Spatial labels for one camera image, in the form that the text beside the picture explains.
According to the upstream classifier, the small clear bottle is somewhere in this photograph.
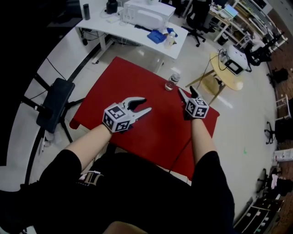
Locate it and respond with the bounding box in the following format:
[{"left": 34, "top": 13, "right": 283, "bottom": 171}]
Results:
[{"left": 164, "top": 32, "right": 178, "bottom": 49}]

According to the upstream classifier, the black jar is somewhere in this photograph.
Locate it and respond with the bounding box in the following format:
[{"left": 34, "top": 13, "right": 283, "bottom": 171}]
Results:
[{"left": 105, "top": 0, "right": 119, "bottom": 15}]

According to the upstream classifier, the white storage box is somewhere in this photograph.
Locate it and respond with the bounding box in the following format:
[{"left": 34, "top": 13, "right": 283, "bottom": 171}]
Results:
[{"left": 273, "top": 148, "right": 293, "bottom": 162}]

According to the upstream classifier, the white desk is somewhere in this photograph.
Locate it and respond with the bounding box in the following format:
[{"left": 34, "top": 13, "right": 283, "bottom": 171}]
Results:
[{"left": 75, "top": 0, "right": 189, "bottom": 60}]

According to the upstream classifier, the black swivel chair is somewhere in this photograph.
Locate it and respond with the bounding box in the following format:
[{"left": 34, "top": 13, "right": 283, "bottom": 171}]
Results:
[{"left": 243, "top": 42, "right": 273, "bottom": 67}]

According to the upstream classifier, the white crumpled paper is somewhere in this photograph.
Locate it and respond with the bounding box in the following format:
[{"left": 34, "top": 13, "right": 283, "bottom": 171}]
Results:
[{"left": 42, "top": 132, "right": 63, "bottom": 147}]

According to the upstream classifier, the black chair with star base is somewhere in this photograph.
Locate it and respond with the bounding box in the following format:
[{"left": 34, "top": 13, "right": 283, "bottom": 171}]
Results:
[{"left": 264, "top": 98, "right": 293, "bottom": 145}]

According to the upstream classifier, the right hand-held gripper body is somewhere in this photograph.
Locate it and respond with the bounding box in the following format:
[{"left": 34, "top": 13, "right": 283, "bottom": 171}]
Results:
[{"left": 183, "top": 97, "right": 210, "bottom": 121}]

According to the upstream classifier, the white device with screen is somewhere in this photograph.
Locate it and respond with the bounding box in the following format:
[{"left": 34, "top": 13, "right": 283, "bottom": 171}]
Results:
[{"left": 220, "top": 44, "right": 248, "bottom": 75}]

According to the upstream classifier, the black cylinder speaker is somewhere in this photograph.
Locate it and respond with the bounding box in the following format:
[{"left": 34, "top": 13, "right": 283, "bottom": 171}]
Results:
[{"left": 82, "top": 3, "right": 91, "bottom": 21}]

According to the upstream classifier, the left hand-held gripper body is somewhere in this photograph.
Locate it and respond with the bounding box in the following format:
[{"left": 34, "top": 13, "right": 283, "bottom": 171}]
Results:
[{"left": 102, "top": 102, "right": 138, "bottom": 134}]

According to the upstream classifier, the black chair with clothes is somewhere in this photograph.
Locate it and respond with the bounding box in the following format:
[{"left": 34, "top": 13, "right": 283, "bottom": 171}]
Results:
[{"left": 257, "top": 167, "right": 293, "bottom": 200}]

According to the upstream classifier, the dark shelving unit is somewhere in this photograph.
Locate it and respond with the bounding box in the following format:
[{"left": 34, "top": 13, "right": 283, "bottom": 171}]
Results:
[{"left": 233, "top": 197, "right": 285, "bottom": 234}]

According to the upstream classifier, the black flat panel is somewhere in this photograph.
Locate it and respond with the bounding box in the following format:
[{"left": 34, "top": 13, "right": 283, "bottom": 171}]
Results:
[{"left": 36, "top": 77, "right": 76, "bottom": 134}]

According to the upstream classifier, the open laptop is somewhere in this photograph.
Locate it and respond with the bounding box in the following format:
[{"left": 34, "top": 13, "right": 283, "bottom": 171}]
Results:
[{"left": 222, "top": 4, "right": 239, "bottom": 18}]

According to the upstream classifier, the clear plastic bottle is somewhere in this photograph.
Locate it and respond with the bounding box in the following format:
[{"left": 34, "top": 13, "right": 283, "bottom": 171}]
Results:
[{"left": 164, "top": 73, "right": 181, "bottom": 91}]

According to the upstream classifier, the blue box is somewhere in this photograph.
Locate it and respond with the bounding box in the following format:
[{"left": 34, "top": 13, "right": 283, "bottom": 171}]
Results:
[{"left": 146, "top": 29, "right": 167, "bottom": 45}]

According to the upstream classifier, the white frame stool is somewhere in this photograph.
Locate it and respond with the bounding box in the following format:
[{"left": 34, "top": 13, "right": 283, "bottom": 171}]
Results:
[{"left": 274, "top": 94, "right": 292, "bottom": 121}]

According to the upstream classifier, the black office chair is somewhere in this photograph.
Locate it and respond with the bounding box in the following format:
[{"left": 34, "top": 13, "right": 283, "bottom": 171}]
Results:
[{"left": 182, "top": 0, "right": 217, "bottom": 48}]

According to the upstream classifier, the light wooden desk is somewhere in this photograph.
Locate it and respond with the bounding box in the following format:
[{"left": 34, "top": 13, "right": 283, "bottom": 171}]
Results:
[{"left": 206, "top": 6, "right": 237, "bottom": 43}]

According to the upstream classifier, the red table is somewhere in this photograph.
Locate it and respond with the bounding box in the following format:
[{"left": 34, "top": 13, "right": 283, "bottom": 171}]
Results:
[{"left": 69, "top": 56, "right": 220, "bottom": 181}]

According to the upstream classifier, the person's left forearm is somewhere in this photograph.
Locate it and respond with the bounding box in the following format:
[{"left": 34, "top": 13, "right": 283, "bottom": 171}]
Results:
[{"left": 65, "top": 123, "right": 113, "bottom": 172}]

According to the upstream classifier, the person's black clothing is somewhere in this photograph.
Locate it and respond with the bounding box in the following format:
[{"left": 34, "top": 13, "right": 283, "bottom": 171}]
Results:
[{"left": 0, "top": 149, "right": 235, "bottom": 234}]

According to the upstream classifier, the black tripod stand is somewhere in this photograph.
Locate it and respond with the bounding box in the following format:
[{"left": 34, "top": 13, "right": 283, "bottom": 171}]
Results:
[{"left": 22, "top": 72, "right": 87, "bottom": 143}]

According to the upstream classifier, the round wooden side table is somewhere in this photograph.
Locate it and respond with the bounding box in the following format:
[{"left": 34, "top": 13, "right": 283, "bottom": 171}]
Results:
[{"left": 185, "top": 52, "right": 244, "bottom": 106}]

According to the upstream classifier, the white boxy machine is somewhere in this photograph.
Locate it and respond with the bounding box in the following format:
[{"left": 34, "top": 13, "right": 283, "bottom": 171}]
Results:
[{"left": 120, "top": 0, "right": 177, "bottom": 31}]

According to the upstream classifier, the person's right forearm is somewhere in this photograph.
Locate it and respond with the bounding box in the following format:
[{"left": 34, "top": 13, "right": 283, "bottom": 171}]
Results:
[{"left": 190, "top": 117, "right": 217, "bottom": 165}]

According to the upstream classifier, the person's bare leg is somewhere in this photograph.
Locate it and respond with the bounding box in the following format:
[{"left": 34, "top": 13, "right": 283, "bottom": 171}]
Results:
[{"left": 100, "top": 220, "right": 149, "bottom": 234}]

